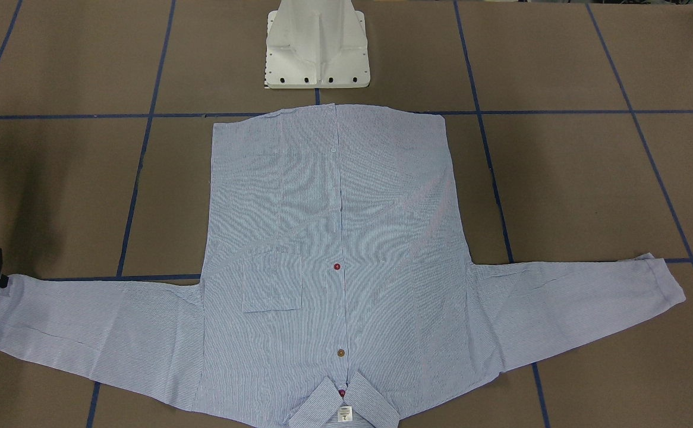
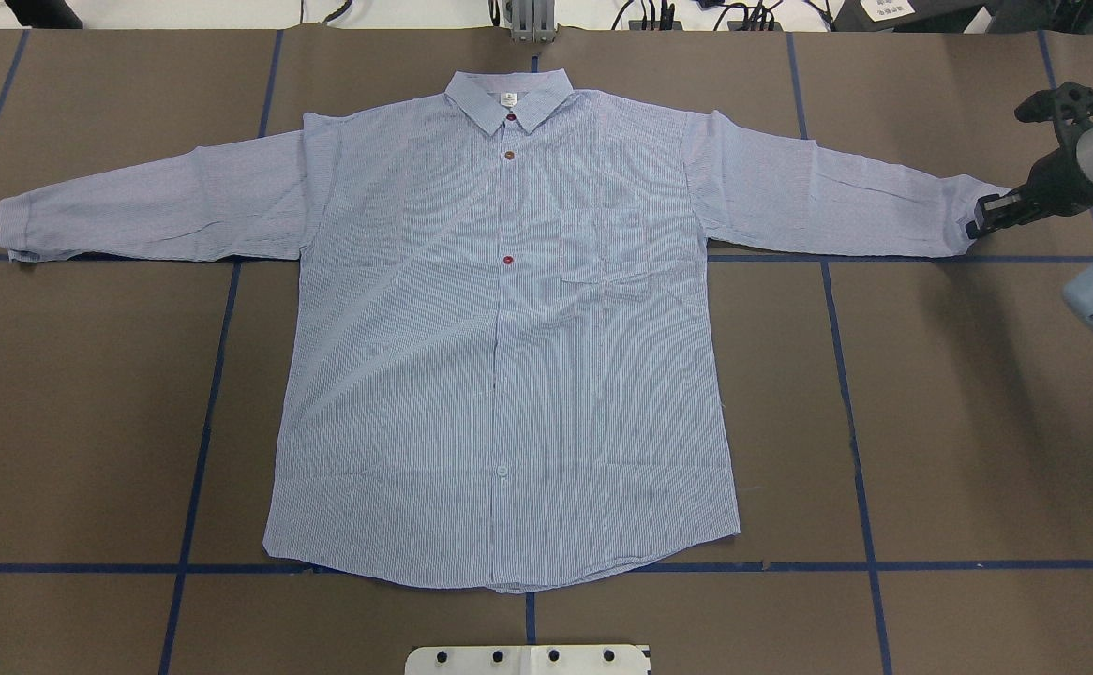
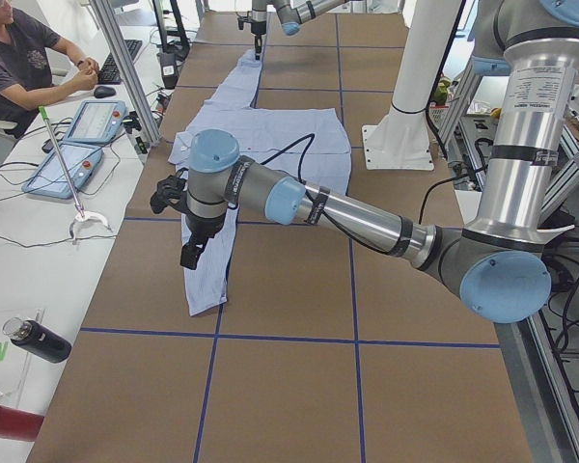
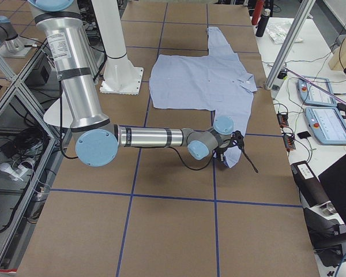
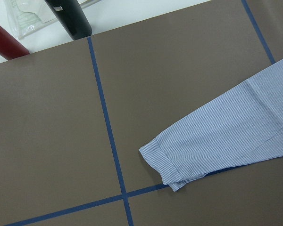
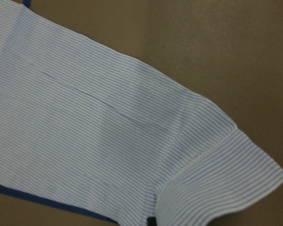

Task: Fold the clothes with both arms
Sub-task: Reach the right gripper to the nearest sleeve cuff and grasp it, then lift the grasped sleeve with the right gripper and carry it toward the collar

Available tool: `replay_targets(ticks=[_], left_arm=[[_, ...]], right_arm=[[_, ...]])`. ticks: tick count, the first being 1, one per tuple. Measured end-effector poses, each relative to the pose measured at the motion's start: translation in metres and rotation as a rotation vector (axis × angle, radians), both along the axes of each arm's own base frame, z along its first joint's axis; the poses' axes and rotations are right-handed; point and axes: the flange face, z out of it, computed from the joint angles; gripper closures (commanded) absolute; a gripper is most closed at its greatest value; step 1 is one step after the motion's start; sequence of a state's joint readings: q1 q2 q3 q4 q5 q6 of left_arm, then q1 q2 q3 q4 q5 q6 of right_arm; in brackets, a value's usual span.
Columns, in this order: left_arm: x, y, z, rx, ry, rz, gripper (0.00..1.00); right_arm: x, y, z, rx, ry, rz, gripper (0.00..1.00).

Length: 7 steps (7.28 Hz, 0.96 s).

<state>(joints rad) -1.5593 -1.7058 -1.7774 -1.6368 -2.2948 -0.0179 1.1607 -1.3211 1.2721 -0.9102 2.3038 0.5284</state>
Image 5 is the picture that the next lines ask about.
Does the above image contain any light blue striped shirt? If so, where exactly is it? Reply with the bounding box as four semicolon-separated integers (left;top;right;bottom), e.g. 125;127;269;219
140;59;283;191

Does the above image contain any brown paper table cover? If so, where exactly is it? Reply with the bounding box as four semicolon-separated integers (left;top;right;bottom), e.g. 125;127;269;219
0;0;283;226

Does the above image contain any black water bottle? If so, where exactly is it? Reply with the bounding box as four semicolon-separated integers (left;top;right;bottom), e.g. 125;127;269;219
45;0;92;40

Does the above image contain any clear plastic bag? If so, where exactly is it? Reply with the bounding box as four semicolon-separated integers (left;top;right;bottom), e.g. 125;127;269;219
6;0;90;40

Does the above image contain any red water bottle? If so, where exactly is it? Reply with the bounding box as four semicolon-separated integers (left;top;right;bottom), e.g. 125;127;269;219
0;26;30;60

